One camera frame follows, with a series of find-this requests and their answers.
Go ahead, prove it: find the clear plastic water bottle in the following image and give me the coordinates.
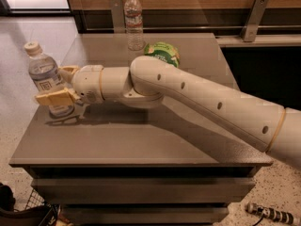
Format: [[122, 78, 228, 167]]
[[124, 0, 144, 51]]

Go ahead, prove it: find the black wire basket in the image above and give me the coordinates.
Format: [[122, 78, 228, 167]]
[[0, 183, 57, 226]]

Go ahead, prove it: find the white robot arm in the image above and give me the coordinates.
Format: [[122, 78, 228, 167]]
[[35, 56, 301, 170]]

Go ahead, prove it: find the metal bracket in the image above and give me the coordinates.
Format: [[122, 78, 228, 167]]
[[241, 0, 269, 42], [109, 0, 125, 34]]

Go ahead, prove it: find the grey drawer cabinet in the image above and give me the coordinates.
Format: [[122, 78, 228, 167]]
[[8, 32, 274, 226]]

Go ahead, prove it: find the left metal bracket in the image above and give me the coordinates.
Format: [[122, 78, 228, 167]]
[[109, 0, 125, 34]]

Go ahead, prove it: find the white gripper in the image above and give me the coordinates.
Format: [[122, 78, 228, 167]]
[[35, 65, 103, 105]]

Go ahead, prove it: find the blue labelled plastic bottle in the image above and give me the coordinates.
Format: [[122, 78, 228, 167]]
[[24, 40, 76, 118]]

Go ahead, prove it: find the right metal bracket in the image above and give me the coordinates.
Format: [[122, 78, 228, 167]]
[[241, 0, 269, 42]]

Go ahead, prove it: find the black white striped stick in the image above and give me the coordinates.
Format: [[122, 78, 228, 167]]
[[245, 202, 301, 226]]

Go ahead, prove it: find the green snack bag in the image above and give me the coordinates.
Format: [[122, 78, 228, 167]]
[[144, 41, 180, 68]]

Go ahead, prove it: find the grey side shelf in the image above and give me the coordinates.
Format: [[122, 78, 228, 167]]
[[216, 34, 301, 48]]

